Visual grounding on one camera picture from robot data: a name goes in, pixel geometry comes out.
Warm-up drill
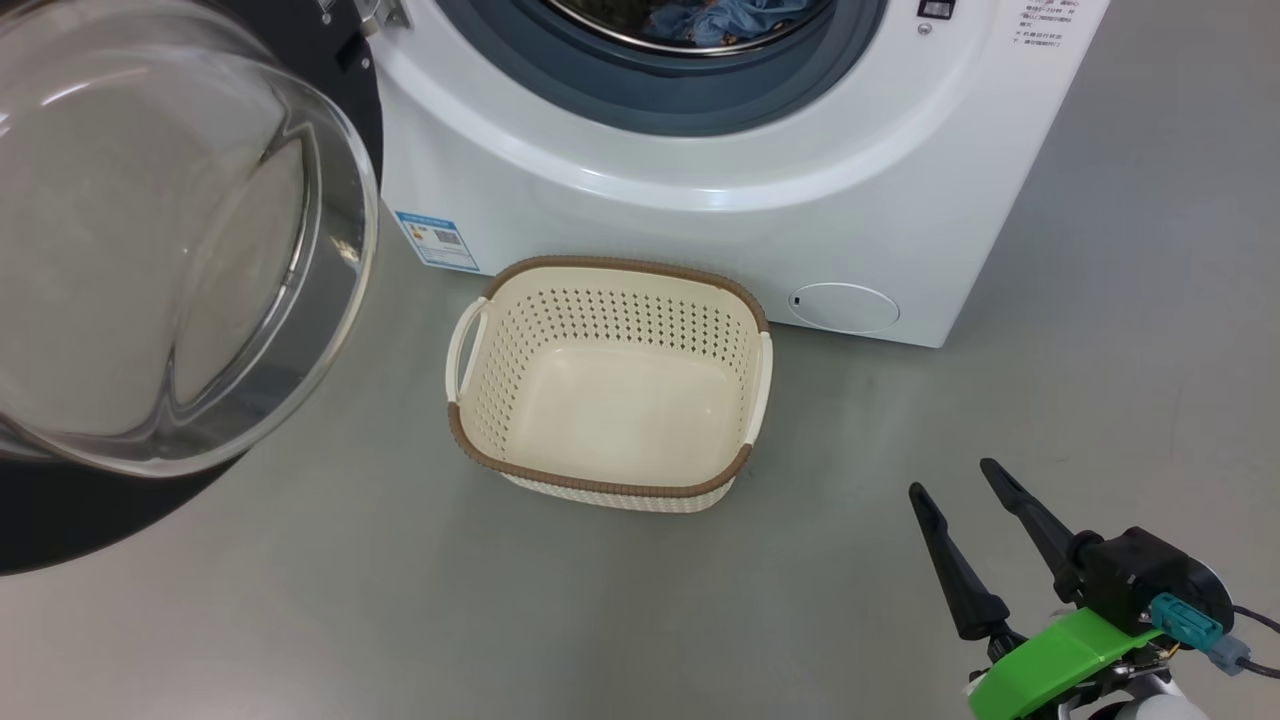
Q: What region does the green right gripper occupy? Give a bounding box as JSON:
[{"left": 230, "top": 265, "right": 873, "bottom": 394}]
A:
[{"left": 908, "top": 458, "right": 1171, "bottom": 720}]

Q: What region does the white front-load washing machine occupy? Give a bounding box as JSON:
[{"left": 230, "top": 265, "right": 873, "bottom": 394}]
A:
[{"left": 355, "top": 0, "right": 1113, "bottom": 349}]

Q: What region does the round white filter cover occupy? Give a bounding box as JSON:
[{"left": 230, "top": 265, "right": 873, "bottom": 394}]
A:
[{"left": 787, "top": 283, "right": 901, "bottom": 334}]

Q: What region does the blue energy label sticker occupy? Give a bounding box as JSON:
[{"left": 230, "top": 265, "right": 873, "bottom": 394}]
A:
[{"left": 395, "top": 210, "right": 481, "bottom": 273}]

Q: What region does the teal right cable connector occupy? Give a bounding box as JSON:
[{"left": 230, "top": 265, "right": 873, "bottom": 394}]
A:
[{"left": 1150, "top": 593, "right": 1253, "bottom": 676}]

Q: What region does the steel washing machine drum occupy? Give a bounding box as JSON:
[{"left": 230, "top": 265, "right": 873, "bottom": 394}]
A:
[{"left": 545, "top": 0, "right": 836, "bottom": 56}]

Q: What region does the blue bear print garment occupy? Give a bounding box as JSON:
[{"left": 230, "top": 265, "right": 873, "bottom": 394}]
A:
[{"left": 645, "top": 0, "right": 816, "bottom": 48}]

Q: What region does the black text warning label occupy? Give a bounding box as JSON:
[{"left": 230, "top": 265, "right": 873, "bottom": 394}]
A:
[{"left": 1015, "top": 0, "right": 1073, "bottom": 56}]

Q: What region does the cream basket with brown rim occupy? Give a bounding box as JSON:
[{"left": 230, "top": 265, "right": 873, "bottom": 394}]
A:
[{"left": 445, "top": 256, "right": 774, "bottom": 514}]

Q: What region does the black glass washer door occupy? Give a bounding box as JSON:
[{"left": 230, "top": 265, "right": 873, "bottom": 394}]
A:
[{"left": 0, "top": 0, "right": 386, "bottom": 578}]

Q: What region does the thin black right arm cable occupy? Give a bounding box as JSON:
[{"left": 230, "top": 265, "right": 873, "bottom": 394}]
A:
[{"left": 1230, "top": 605, "right": 1280, "bottom": 681}]

